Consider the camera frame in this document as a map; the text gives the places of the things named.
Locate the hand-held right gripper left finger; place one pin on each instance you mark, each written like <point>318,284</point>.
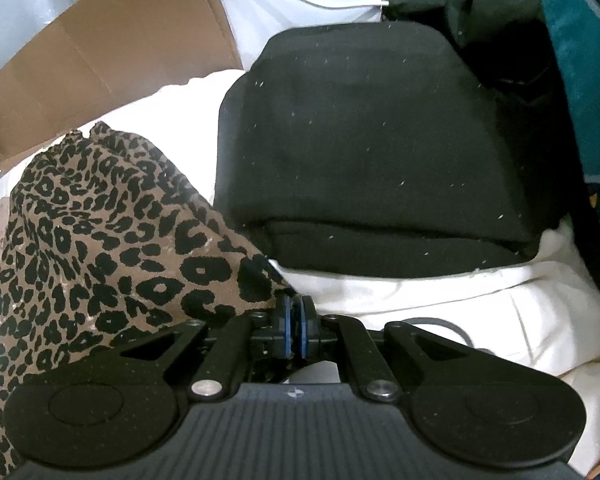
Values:
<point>285,325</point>

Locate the black clothes heap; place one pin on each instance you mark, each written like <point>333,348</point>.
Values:
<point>505,35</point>

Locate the folded black clothes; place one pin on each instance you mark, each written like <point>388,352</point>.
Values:
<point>380,150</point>

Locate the brown cardboard sheet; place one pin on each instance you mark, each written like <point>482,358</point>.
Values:
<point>105,50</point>

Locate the cream bear print bedsheet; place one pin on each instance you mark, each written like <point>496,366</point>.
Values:
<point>480,300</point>

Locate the leopard print garment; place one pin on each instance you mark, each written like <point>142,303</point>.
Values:
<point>105,240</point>

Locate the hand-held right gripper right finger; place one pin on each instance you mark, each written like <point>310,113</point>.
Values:
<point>307,325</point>

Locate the teal printed garment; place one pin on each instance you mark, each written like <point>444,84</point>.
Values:
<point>575,60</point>

